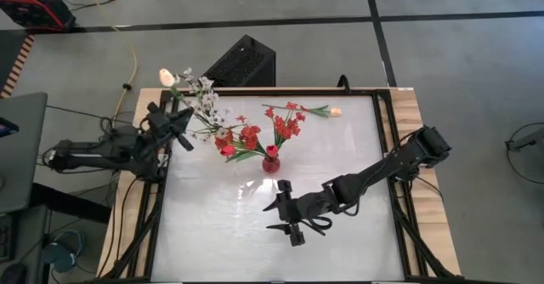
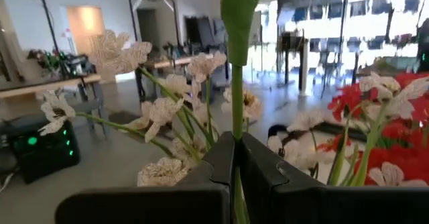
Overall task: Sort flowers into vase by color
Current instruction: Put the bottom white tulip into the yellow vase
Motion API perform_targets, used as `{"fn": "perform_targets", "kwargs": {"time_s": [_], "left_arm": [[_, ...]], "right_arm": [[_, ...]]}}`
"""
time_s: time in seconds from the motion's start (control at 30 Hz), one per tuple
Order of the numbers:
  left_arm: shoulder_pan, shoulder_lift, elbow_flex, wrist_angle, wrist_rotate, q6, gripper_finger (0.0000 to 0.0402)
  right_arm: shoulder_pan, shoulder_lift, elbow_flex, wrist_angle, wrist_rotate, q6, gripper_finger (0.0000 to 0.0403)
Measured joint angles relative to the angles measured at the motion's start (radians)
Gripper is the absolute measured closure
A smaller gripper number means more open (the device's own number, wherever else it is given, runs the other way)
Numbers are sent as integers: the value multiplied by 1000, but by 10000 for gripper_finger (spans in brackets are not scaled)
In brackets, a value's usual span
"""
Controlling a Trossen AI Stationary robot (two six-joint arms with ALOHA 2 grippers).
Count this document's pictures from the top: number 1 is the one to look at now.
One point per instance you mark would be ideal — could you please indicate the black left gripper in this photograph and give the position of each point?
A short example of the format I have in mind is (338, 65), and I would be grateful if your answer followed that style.
(163, 124)

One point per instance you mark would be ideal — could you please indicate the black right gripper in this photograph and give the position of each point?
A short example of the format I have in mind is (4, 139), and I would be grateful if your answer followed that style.
(293, 211)

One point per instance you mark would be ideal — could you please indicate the large white flower bunch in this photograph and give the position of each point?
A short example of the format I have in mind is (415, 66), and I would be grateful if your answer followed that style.
(207, 99)

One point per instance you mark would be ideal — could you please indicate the peach artificial tulip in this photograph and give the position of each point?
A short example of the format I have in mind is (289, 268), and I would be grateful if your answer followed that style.
(335, 112)
(166, 77)

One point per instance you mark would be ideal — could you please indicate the red artificial flower bunch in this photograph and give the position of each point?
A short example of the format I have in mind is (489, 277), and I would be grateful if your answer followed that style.
(282, 126)
(251, 135)

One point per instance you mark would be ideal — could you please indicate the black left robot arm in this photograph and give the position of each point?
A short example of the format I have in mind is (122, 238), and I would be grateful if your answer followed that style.
(98, 154)

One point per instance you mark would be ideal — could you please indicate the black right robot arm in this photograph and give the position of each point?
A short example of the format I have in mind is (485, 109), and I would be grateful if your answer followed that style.
(374, 175)

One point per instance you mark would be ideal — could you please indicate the red glass vase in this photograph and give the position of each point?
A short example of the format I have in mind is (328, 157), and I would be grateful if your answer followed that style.
(270, 166)

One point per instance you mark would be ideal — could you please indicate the black computer tower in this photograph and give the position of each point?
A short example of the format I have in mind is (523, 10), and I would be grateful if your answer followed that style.
(246, 63)

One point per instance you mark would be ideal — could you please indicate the grey desk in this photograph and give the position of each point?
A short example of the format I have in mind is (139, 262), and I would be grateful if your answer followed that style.
(23, 156)

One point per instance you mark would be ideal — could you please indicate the black orange striped mat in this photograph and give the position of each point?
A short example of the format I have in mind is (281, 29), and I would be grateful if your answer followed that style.
(17, 67)

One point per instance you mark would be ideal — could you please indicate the blue screen device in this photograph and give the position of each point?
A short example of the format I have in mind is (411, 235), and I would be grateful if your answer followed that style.
(7, 127)

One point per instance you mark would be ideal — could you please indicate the dark headphones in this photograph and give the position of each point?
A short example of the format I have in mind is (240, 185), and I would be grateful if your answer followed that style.
(64, 252)

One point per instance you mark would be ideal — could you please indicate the red and black toolbox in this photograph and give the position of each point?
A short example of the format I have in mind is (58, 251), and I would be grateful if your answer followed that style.
(30, 5)

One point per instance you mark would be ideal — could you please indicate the black keyboard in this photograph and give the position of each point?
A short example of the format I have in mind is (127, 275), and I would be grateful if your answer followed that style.
(5, 241)

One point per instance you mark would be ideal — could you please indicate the black metal table frame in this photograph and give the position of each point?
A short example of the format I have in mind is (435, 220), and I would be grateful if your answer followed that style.
(276, 92)

